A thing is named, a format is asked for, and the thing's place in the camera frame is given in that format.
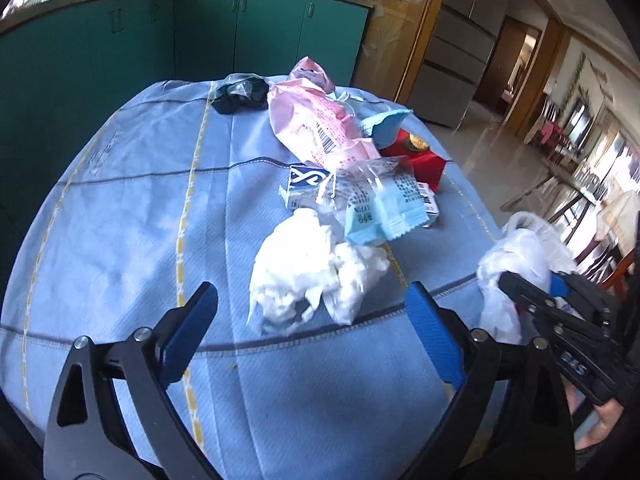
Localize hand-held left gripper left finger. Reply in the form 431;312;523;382
42;281;221;480

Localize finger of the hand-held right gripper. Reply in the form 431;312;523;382
497;271;557;320

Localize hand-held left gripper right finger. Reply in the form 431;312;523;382
403;281;576;480

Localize white plastic bag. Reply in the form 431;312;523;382
476;211;578;346

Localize white tissue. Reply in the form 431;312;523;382
247;208;343;336
322;242;391;326

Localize person's right hand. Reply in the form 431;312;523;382
565;385;633;466

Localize light blue zigzag-edged packet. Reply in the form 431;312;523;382
375;180;437;241

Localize dining table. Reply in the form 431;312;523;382
500;155;640;271

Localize small white box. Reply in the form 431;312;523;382
415;182;441;226

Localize light blue printed packet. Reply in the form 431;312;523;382
345;195;391;247

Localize blue checked tablecloth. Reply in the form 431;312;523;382
0;77;506;480

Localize red box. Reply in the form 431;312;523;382
378;127;448;193

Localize dining chair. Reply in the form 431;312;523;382
525;100;571;148

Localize blue white small carton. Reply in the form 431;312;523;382
278;164;335;209

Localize black plastic bag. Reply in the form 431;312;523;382
211;74;271;115

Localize large pink packaging bag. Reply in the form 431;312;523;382
267;79;382;168

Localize grey refrigerator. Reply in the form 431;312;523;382
407;0;513;130

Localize wooden framed glass door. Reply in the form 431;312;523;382
352;0;453;106

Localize green kitchen cabinets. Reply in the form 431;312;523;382
0;0;373;311

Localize wooden doorway frame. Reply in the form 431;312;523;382
472;15;571;136

